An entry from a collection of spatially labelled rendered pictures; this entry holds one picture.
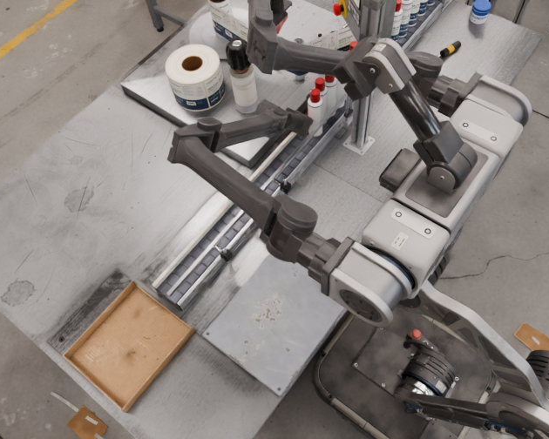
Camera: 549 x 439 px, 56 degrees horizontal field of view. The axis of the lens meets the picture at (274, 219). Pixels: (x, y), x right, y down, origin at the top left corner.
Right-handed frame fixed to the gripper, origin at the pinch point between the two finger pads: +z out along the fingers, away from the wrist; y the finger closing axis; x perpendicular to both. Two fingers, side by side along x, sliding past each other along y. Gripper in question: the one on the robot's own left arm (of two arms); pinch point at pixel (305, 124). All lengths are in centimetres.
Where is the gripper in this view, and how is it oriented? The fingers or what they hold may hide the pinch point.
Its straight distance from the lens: 184.4
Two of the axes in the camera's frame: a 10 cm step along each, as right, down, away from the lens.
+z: 4.1, -1.0, 9.1
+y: -8.2, -4.8, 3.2
